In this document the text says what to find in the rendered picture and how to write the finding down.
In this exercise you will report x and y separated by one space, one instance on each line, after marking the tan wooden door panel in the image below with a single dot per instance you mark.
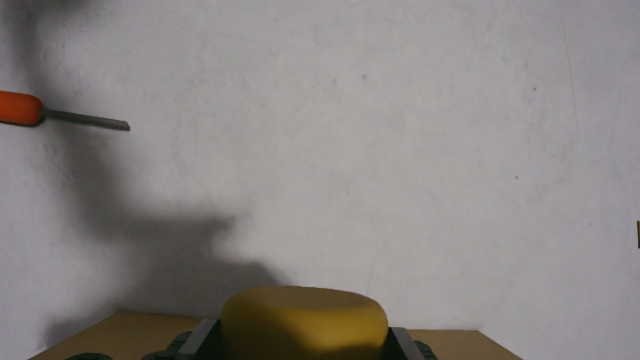
130 336

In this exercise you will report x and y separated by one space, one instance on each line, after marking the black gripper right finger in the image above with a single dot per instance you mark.
400 346

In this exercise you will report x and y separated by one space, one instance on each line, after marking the orange-handled screwdriver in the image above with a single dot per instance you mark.
27 109

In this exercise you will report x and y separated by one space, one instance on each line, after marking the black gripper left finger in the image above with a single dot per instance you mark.
203 344

